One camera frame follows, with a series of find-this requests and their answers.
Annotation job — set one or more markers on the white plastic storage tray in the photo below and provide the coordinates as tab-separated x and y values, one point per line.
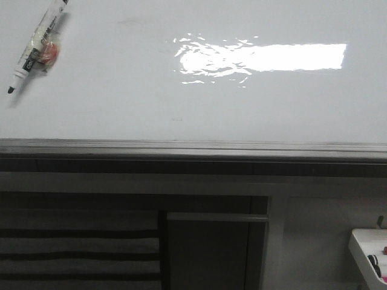
365	242

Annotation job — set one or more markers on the white glossy whiteboard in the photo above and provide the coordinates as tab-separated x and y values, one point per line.
245	80

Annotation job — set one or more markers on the black white striped panel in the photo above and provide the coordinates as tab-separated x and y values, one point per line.
58	249

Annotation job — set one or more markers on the white black whiteboard marker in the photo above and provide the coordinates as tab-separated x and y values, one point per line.
36	44

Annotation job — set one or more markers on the grey cabinet door panel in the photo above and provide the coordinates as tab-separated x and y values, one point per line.
215	250

